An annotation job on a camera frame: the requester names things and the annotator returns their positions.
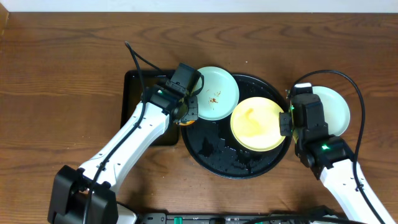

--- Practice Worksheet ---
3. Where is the round black tray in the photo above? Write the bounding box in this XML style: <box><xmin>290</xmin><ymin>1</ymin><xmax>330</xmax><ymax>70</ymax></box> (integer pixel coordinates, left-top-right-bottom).
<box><xmin>180</xmin><ymin>73</ymin><xmax>292</xmax><ymax>180</ymax></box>

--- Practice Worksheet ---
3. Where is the black rectangular tray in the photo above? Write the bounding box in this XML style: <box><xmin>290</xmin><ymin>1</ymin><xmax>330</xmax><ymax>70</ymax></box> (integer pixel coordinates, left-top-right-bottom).
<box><xmin>120</xmin><ymin>70</ymin><xmax>179</xmax><ymax>146</ymax></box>

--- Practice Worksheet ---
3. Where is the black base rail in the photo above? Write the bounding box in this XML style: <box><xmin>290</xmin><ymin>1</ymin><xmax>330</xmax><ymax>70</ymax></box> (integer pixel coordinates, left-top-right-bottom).
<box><xmin>136</xmin><ymin>213</ymin><xmax>359</xmax><ymax>224</ymax></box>

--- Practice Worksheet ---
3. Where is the green and yellow sponge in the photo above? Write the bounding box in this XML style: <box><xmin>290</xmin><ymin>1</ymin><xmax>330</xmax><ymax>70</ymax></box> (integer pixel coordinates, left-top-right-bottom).
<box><xmin>176</xmin><ymin>120</ymin><xmax>195</xmax><ymax>126</ymax></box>

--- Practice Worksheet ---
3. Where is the yellow plate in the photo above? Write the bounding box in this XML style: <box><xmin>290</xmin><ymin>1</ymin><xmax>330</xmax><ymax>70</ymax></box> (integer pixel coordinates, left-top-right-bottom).
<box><xmin>230</xmin><ymin>97</ymin><xmax>285</xmax><ymax>152</ymax></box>

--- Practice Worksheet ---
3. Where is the light blue plate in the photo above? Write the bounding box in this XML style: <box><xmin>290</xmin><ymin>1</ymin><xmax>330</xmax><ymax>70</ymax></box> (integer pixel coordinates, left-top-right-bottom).
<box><xmin>312</xmin><ymin>86</ymin><xmax>351</xmax><ymax>136</ymax></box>
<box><xmin>197</xmin><ymin>67</ymin><xmax>239</xmax><ymax>121</ymax></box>

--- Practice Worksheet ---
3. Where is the light blue plate top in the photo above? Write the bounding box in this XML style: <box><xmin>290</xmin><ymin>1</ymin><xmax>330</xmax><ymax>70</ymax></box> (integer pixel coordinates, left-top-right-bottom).
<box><xmin>197</xmin><ymin>67</ymin><xmax>239</xmax><ymax>121</ymax></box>

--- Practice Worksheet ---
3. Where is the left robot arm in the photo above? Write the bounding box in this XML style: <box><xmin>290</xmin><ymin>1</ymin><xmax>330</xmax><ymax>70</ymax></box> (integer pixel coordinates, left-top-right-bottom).
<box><xmin>47</xmin><ymin>80</ymin><xmax>204</xmax><ymax>223</ymax></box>

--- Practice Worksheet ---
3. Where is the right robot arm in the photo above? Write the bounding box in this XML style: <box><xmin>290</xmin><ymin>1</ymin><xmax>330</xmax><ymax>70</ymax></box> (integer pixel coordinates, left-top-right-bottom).
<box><xmin>280</xmin><ymin>93</ymin><xmax>394</xmax><ymax>223</ymax></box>

